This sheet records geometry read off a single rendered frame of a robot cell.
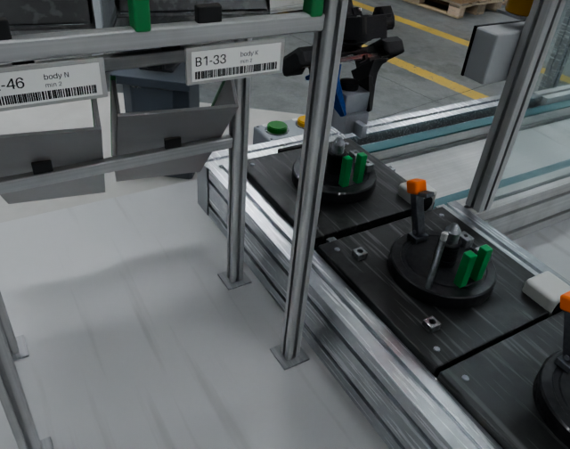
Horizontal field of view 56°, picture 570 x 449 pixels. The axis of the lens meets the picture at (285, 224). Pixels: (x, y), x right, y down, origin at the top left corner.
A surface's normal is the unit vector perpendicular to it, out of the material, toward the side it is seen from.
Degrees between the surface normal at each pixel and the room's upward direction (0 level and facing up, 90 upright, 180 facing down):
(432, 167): 0
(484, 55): 90
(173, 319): 0
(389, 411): 90
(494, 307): 0
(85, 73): 90
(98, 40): 90
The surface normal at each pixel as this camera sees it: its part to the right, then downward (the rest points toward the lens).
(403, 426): -0.86, 0.25
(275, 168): 0.07, -0.80
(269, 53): 0.51, 0.54
